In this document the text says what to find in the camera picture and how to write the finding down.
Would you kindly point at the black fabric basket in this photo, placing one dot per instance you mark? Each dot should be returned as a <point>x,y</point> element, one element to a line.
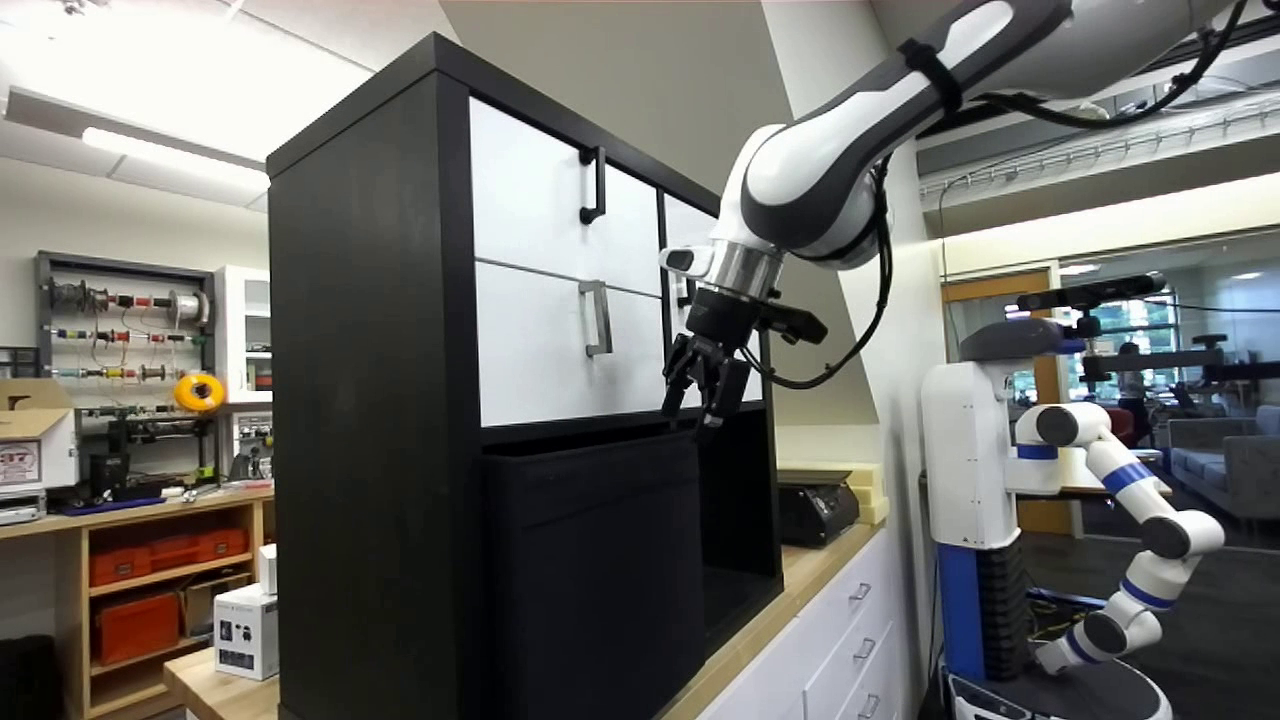
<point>585,572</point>

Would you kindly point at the long orange box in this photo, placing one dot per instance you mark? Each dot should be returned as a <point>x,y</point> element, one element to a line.
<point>166,550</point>

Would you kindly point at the grey tool wall rack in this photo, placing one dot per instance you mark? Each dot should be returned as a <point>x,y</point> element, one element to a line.
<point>123,323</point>

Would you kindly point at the white drawer front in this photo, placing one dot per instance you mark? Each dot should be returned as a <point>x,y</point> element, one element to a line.
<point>535,352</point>
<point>522,202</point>

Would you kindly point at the wooden workbench shelf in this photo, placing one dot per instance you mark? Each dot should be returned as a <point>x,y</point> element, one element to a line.
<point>75,584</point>

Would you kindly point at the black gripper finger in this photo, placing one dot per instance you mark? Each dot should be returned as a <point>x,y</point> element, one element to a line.
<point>681,375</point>
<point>727,390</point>

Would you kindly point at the small orange box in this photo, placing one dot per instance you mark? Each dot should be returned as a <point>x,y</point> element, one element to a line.
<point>137,625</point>

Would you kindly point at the white cardboard box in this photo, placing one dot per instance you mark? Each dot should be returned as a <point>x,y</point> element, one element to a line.
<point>34,453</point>

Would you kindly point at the black bench machine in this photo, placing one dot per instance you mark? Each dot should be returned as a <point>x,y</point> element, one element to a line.
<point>134,463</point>

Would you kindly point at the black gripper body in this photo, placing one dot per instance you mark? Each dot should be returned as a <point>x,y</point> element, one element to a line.
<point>727,323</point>

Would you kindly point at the white counter cabinet wooden top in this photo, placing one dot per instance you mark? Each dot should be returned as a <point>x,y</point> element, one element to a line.
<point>825,625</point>

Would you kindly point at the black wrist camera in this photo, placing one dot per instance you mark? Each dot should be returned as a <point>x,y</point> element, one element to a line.
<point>798,325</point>

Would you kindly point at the white electronic box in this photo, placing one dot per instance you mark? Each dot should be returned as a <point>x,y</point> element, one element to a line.
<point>244,633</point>

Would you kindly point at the low wooden table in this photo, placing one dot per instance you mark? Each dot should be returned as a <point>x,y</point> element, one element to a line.
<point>213,695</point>

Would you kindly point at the yellow tape roll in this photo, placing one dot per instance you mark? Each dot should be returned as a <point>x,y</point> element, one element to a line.
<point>202,393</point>

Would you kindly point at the white and blue small robot arm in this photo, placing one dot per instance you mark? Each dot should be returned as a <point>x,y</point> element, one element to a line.
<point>1132,493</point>

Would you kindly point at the white and blue robot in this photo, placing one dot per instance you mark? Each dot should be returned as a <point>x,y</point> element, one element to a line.
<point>964,464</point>

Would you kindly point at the black and white cabinet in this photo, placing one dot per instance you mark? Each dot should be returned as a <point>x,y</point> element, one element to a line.
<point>375,403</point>

